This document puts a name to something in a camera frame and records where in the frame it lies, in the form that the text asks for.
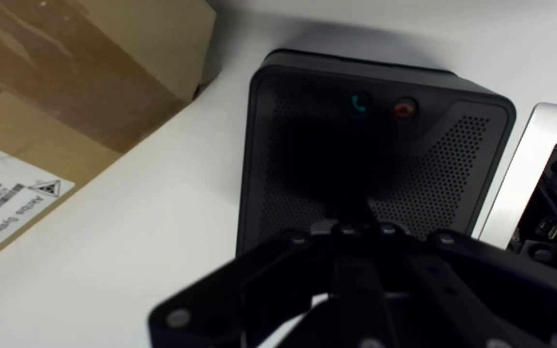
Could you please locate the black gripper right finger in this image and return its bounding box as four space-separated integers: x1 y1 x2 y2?
362 221 557 348

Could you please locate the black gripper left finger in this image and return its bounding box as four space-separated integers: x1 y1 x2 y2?
147 221 383 348

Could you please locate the black box with buttons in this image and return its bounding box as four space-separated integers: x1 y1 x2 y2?
236 47 519 258

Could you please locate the brown cardboard box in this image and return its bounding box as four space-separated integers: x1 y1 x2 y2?
0 0 219 277

